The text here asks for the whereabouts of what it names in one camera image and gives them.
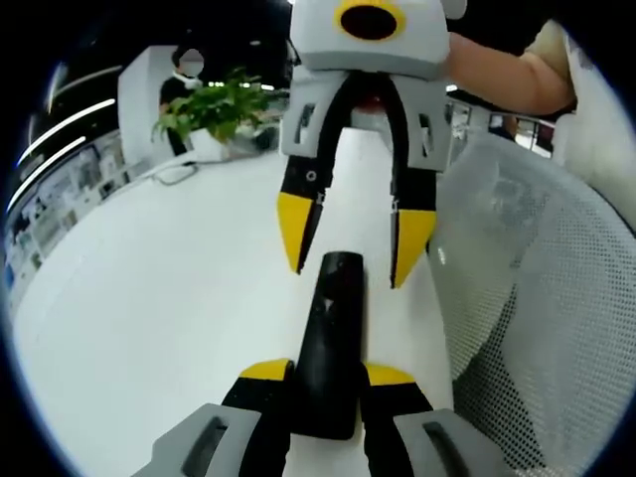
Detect grey cable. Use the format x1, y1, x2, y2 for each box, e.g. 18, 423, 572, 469
141, 157, 201, 188

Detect background display shelving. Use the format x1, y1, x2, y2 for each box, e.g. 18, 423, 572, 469
4, 143, 131, 299

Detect background workstation cabinets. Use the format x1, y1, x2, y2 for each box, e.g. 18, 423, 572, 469
445, 88, 554, 156

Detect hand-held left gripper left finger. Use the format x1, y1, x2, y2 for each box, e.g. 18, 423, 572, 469
146, 357, 297, 477

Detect white mesh office chair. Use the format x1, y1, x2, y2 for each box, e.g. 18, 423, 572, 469
429, 133, 636, 477

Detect ceiling light strip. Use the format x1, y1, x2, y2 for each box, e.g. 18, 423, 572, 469
20, 97, 117, 159
4, 135, 88, 214

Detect white plant pot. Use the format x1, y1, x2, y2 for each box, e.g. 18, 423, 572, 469
191, 128, 233, 163

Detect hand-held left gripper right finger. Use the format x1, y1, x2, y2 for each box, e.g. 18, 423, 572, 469
358, 361, 506, 477

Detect green potted plant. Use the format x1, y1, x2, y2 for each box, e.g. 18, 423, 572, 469
151, 67, 279, 145

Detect small black object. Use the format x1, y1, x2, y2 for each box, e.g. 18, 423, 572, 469
253, 128, 280, 151

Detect black remote control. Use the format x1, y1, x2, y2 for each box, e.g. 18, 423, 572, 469
290, 250, 367, 441

